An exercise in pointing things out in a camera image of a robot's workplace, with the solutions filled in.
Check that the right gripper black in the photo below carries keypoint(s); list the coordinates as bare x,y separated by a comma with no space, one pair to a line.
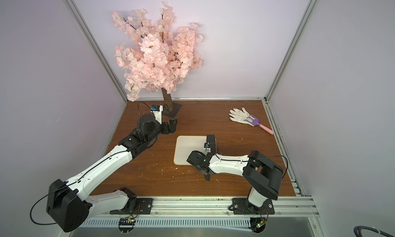
211,141

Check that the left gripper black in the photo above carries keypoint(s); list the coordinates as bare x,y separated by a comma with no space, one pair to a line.
171,128

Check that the white cutting board orange rim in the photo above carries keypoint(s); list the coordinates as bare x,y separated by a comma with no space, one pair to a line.
185,145

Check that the black kitchen knife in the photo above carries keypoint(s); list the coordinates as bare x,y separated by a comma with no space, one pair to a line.
212,140

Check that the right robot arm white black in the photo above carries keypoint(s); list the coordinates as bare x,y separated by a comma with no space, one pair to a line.
261,172

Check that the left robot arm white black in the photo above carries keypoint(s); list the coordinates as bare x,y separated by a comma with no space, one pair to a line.
70,203

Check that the right circuit board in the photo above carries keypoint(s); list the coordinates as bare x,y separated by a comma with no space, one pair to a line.
257,225

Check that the circuit board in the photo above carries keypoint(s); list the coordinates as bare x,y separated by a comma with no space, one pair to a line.
257,225
126,225

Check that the left circuit board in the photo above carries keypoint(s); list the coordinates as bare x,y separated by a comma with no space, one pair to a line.
126,225

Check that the white work glove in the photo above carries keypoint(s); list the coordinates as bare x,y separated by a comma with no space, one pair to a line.
240,116

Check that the purple pink toy rake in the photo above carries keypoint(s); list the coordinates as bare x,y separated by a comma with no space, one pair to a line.
255,122

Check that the pink cherry blossom tree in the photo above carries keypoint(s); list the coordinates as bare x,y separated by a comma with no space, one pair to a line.
160,59

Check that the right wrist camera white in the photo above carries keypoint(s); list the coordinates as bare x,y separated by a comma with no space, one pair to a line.
207,147

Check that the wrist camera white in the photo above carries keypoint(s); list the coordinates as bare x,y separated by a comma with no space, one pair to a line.
207,147
157,111

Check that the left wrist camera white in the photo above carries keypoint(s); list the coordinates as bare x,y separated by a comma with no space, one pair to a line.
157,111

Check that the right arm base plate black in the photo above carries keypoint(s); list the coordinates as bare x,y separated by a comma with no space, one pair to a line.
241,205

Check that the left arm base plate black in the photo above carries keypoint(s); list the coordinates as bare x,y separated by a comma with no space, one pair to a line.
136,206

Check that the aluminium front rail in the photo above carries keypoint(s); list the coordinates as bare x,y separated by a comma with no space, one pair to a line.
209,206

